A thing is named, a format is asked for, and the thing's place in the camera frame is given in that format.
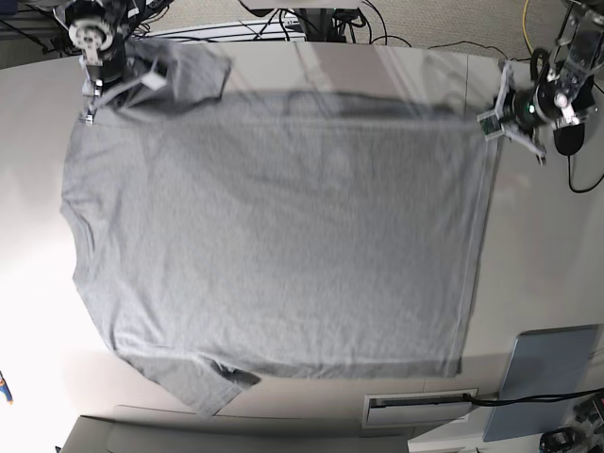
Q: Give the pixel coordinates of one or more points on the black computer mouse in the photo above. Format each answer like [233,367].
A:
[569,140]

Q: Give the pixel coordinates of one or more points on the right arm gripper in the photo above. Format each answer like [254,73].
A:
[103,59]

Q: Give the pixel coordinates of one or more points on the grey T-shirt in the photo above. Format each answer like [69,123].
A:
[225,236]

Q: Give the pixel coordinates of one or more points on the grey blue tablet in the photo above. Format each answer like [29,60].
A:
[547,361]

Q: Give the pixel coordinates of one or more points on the blue orange tool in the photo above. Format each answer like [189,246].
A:
[4,390]

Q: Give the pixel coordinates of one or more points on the white cable tray slot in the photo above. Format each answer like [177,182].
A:
[411,410]

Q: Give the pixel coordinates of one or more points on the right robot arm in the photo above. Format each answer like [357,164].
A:
[125,15]

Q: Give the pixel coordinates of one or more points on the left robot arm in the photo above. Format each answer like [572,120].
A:
[560,95]

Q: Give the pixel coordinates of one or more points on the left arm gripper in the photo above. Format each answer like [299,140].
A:
[519,109]

